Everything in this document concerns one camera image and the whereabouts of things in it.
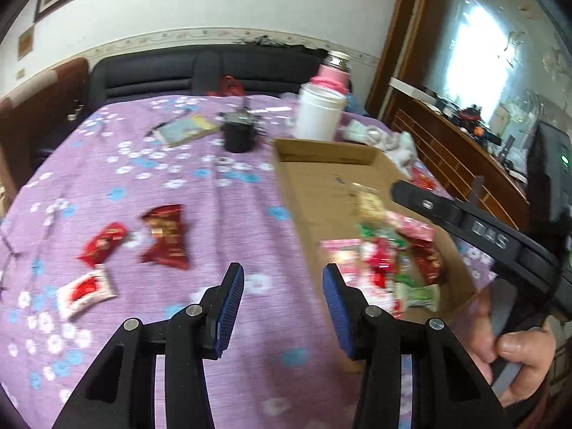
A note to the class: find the red bag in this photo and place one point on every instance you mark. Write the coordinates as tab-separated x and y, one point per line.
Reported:
230	86

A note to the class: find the large wall mirror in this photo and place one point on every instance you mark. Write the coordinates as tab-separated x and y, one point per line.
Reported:
491	31

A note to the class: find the wooden cabinet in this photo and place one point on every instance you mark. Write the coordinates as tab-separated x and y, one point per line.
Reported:
447	143

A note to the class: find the dark cloth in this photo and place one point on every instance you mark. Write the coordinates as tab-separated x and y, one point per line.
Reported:
268	41

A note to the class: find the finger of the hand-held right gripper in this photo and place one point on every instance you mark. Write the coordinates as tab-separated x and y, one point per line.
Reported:
424	203
478	192

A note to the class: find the white flat box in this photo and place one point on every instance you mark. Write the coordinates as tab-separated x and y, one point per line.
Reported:
413	89

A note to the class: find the white cloth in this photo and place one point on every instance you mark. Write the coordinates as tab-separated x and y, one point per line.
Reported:
359	130

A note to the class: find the black sofa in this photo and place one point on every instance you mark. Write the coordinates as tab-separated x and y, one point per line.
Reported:
156	73

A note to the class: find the white plastic jar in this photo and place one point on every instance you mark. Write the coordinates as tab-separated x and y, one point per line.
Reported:
317	114

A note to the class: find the flat printed card packet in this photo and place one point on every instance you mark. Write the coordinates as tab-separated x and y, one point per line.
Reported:
187	129

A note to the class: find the person's right hand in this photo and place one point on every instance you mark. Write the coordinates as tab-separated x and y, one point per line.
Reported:
523	348

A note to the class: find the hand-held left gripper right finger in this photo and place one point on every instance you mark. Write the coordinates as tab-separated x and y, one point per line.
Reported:
337	313

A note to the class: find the white cotton gloves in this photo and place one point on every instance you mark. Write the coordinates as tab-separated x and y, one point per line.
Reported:
400	149

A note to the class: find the brown cardboard box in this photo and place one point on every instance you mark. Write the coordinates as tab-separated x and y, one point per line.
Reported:
313	187

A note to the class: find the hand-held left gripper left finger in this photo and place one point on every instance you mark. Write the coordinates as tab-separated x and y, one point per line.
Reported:
230	308

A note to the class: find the red candy wrappers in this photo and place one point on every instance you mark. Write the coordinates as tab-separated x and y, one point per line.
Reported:
422	179

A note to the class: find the red white snack packet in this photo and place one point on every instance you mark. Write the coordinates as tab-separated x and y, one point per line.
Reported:
85	292
380	259

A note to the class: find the beige wall switch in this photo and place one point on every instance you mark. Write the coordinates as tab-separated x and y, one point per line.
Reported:
25	44

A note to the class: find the pink sleeved bottle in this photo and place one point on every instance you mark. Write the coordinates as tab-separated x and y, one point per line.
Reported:
335	71

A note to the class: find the black cup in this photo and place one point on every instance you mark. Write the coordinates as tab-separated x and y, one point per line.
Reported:
239	136

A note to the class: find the purple floral tablecloth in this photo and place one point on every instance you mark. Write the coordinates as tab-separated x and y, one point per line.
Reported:
134	178

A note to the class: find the gold green snack packet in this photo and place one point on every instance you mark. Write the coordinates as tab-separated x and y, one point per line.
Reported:
371	203

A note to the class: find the blue snack bag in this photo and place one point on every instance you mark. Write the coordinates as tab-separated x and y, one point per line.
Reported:
354	105

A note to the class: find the black pen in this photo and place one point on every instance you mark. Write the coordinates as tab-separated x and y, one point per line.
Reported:
154	128

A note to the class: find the bright red snack packet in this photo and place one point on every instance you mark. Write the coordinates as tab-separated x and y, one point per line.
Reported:
105	243

